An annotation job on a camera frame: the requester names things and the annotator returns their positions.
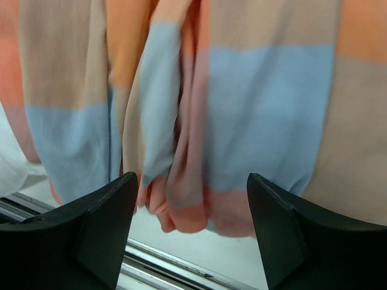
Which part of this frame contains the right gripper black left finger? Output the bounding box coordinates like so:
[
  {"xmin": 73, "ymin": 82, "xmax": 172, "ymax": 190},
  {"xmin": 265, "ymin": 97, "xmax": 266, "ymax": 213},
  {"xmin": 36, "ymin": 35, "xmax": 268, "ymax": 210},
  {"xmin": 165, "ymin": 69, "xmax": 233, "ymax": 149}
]
[{"xmin": 1, "ymin": 172, "xmax": 138, "ymax": 290}]

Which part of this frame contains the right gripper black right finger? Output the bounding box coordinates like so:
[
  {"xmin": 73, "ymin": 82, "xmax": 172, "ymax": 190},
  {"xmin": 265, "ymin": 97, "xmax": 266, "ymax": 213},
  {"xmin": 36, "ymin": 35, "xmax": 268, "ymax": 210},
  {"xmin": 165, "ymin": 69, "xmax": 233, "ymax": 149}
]
[{"xmin": 247, "ymin": 173, "xmax": 386, "ymax": 289}]

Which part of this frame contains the checkered orange blue pillowcase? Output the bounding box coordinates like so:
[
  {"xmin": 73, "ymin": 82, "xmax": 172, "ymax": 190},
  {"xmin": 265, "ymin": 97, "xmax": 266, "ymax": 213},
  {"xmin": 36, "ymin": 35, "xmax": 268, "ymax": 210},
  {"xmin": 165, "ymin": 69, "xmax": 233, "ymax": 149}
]
[{"xmin": 1, "ymin": 1, "xmax": 386, "ymax": 237}]

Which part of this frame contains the aluminium front rail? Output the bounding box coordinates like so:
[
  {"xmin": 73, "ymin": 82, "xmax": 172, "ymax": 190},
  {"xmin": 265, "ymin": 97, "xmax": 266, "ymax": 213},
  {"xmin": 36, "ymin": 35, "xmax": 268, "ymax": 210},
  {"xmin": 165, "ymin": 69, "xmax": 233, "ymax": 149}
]
[{"xmin": 1, "ymin": 193, "xmax": 267, "ymax": 289}]

